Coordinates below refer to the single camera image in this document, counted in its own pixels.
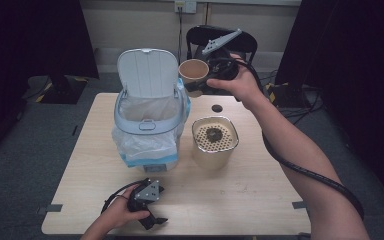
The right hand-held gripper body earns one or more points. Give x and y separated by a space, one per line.
223 66

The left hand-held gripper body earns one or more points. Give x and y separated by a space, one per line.
146 193

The brown paper cup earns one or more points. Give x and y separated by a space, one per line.
193 70

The dark wet tea leaves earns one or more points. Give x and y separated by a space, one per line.
214 134

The grey trash can white lid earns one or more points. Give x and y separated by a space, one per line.
146 73

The beige container with strainer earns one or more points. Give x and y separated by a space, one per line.
213 156

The person's right hand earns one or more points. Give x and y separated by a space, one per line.
246 86

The person's left hand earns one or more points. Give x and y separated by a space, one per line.
120 213

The black folding chair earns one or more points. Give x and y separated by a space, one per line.
246 43

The black stand base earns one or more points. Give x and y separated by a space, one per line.
63 91
288 95

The grey tape strip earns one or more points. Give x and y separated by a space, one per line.
298 205
50 208

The black curtain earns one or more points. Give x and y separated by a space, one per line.
356 66
20 50

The white wall outlet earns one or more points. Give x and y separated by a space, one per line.
185 5

